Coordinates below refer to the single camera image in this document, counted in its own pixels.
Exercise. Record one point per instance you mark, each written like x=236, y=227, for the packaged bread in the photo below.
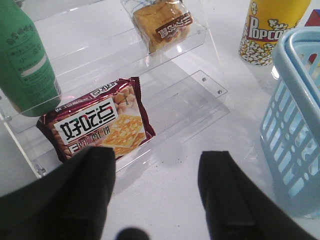
x=160, y=23

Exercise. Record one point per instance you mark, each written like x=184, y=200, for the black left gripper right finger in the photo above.
x=235, y=208

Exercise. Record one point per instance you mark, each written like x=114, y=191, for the yellow popcorn paper cup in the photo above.
x=266, y=22

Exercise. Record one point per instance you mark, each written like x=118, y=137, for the maroon cracker snack packet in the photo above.
x=111, y=116

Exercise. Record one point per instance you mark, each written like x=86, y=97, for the light blue plastic basket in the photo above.
x=290, y=129

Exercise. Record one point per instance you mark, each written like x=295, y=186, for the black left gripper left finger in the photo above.
x=70, y=203

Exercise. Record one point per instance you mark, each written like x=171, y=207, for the green bottle with cartoon label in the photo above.
x=27, y=78

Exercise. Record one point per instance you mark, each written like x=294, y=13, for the clear acrylic display shelf left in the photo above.
x=92, y=43

